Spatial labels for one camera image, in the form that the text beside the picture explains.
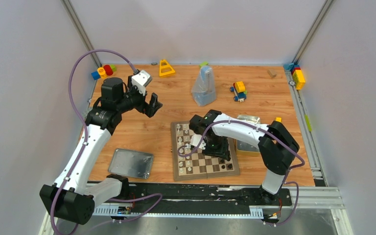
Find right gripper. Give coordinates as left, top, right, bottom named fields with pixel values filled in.
left=202, top=135, right=229, bottom=160

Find silver metal tin box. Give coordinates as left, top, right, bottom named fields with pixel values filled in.
left=235, top=115, right=260, bottom=156

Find wooden chess board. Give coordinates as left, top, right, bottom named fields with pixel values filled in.
left=170, top=121, right=240, bottom=181

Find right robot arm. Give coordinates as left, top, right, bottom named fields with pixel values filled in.
left=189, top=110, right=300, bottom=205

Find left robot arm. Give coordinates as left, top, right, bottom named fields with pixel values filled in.
left=40, top=73, right=162, bottom=225

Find yellow trapezoid toy block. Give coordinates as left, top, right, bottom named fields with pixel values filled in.
left=159, top=59, right=176, bottom=77

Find red cylinder block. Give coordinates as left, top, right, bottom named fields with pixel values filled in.
left=103, top=65, right=114, bottom=76

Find yellow cylinder block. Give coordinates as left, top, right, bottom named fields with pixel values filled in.
left=97, top=67, right=108, bottom=79

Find blue cube block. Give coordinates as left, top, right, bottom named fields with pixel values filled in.
left=91, top=71, right=101, bottom=80

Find clear bubble wrap bag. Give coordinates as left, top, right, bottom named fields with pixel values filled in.
left=191, top=66, right=216, bottom=107

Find toy car blocks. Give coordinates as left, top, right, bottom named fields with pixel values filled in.
left=230, top=81, right=247, bottom=102

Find silver tin lid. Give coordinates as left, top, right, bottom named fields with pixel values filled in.
left=108, top=148, right=154, bottom=179

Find green block behind bag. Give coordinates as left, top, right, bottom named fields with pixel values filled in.
left=199, top=61, right=209, bottom=68

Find small wooden block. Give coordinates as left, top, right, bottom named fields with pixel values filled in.
left=267, top=70, right=277, bottom=78

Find stacked coloured bricks corner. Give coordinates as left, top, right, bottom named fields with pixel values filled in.
left=283, top=63, right=306, bottom=90

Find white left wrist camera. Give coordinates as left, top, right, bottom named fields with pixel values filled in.
left=131, top=70, right=152, bottom=96

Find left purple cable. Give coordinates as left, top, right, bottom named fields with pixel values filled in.
left=49, top=48, right=164, bottom=235

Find purple cable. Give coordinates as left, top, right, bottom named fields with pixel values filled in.
left=49, top=48, right=164, bottom=235
left=177, top=120, right=306, bottom=227

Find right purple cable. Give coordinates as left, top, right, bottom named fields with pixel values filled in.
left=177, top=120, right=306, bottom=227

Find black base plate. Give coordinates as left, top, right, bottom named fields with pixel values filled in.
left=97, top=182, right=293, bottom=208

